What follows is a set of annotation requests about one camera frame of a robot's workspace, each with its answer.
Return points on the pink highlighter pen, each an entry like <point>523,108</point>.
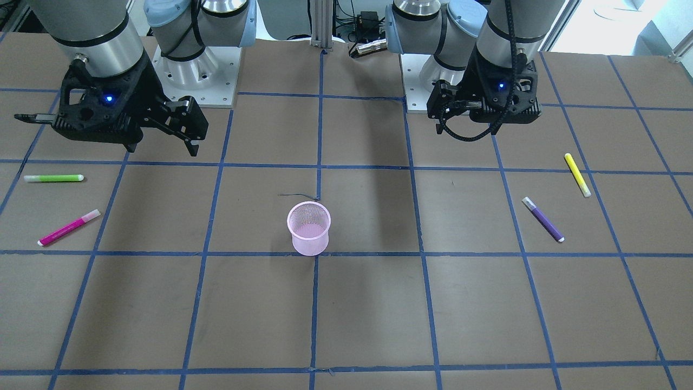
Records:
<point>68,228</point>

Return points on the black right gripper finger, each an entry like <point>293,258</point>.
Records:
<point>183,119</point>
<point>39,119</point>

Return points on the pink mesh cup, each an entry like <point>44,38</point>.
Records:
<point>309,224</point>

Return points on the silver connector plug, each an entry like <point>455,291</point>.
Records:
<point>362,49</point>

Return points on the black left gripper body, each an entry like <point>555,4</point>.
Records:
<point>472,81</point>

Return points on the green highlighter pen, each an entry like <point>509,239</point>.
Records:
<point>56,178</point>

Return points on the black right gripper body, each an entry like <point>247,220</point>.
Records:
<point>142,86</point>

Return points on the purple highlighter pen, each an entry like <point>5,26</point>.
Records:
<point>543,220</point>

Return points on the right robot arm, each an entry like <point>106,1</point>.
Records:
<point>102,32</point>

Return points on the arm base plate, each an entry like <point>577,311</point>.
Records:
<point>211,78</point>
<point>419,74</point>

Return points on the yellow highlighter pen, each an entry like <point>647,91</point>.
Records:
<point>577,175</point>

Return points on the aluminium frame post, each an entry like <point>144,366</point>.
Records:
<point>321,24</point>

